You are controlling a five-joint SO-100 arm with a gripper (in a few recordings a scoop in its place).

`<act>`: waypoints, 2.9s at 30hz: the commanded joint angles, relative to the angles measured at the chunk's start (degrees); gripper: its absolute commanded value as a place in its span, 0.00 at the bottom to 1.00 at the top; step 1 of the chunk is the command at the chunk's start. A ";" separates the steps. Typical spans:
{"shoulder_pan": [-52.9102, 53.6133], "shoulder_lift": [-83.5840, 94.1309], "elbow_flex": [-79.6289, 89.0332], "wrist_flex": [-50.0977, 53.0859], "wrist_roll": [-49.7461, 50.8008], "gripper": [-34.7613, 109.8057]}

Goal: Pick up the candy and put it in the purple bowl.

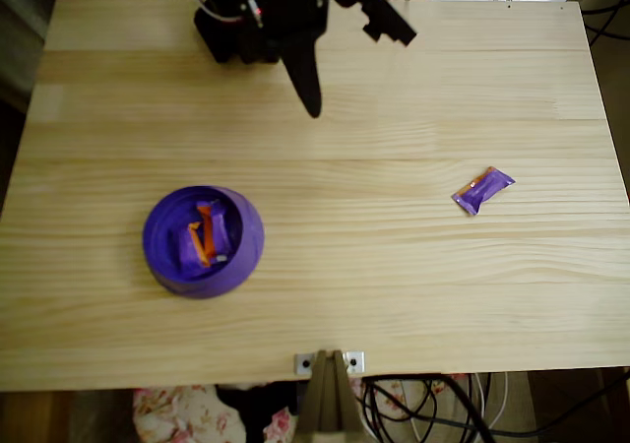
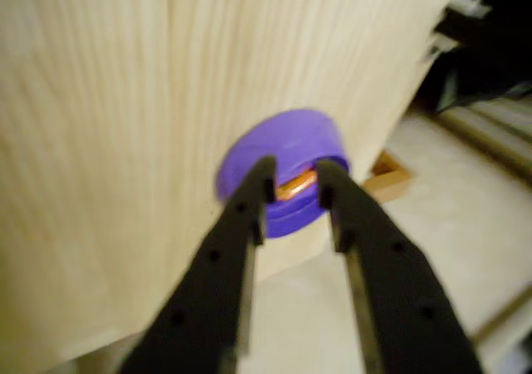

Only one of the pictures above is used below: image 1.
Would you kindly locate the floral pink white cloth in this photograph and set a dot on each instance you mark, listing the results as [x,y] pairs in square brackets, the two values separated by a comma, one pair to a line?
[172,413]

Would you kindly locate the purple plastic bowl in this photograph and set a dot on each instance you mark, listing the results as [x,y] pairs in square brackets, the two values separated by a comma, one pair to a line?
[246,271]

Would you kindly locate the purple orange candy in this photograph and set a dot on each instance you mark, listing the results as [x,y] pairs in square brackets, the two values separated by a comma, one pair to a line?
[220,231]
[184,251]
[485,189]

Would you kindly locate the silver metal bracket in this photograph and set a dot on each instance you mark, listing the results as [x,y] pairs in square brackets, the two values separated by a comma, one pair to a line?
[304,363]

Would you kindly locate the tan camera stand post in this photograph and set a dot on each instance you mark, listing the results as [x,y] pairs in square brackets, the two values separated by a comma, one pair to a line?
[327,403]

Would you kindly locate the black bulky item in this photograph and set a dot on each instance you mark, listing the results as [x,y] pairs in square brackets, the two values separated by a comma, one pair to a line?
[256,408]

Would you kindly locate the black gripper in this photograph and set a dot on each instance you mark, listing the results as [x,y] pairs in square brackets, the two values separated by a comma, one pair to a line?
[296,61]

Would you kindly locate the grey curtain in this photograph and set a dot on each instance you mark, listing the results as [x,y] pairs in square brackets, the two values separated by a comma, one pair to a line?
[29,19]

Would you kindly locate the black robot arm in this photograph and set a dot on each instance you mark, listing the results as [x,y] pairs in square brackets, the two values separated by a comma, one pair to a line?
[231,34]

